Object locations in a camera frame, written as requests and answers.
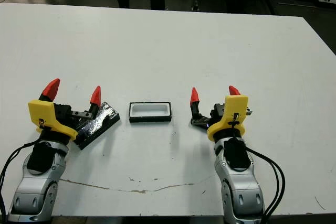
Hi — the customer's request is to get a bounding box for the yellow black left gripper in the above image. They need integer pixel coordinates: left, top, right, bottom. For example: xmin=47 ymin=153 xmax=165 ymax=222
xmin=28 ymin=78 xmax=102 ymax=143

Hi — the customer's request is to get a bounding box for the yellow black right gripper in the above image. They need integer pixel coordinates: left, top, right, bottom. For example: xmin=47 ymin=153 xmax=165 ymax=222
xmin=190 ymin=85 xmax=254 ymax=141

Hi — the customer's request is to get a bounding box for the glossy black box lid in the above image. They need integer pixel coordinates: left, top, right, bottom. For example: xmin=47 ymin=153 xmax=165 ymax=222
xmin=74 ymin=101 xmax=121 ymax=151

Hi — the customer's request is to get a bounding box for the black box with white liner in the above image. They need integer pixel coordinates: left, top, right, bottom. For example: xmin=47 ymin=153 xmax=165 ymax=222
xmin=128 ymin=101 xmax=172 ymax=123

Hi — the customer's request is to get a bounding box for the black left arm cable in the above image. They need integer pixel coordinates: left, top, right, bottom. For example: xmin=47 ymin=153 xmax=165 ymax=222
xmin=0 ymin=141 xmax=45 ymax=217

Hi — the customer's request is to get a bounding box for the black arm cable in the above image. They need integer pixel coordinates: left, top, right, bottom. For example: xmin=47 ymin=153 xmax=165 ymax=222
xmin=246 ymin=147 xmax=286 ymax=224
xmin=0 ymin=141 xmax=45 ymax=217

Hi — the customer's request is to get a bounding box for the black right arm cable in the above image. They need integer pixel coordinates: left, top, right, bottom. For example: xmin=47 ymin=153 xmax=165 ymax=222
xmin=246 ymin=147 xmax=286 ymax=224

